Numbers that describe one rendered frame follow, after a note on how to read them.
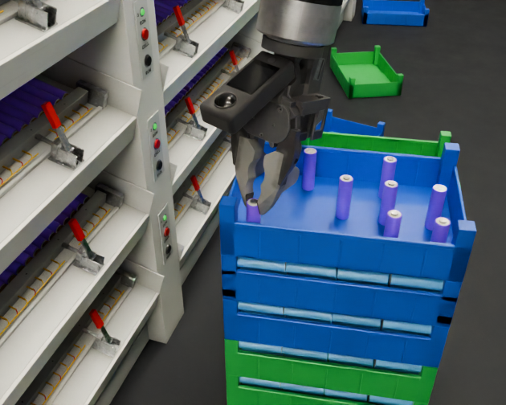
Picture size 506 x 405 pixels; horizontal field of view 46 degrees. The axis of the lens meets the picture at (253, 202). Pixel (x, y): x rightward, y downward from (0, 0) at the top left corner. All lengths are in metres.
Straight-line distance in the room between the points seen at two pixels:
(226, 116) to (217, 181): 0.87
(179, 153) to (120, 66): 0.33
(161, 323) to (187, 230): 0.21
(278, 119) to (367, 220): 0.22
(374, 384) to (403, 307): 0.16
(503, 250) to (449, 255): 0.90
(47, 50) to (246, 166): 0.27
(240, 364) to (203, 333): 0.41
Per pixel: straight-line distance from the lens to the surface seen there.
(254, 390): 0.96
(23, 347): 0.89
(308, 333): 0.84
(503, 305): 1.49
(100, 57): 0.96
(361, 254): 0.74
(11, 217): 0.78
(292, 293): 0.79
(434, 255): 0.74
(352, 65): 2.53
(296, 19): 0.66
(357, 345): 0.85
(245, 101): 0.63
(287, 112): 0.68
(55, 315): 0.92
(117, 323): 1.14
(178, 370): 1.26
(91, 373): 1.08
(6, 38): 0.75
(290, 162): 0.69
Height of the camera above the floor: 0.98
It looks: 36 degrees down
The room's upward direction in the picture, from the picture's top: straight up
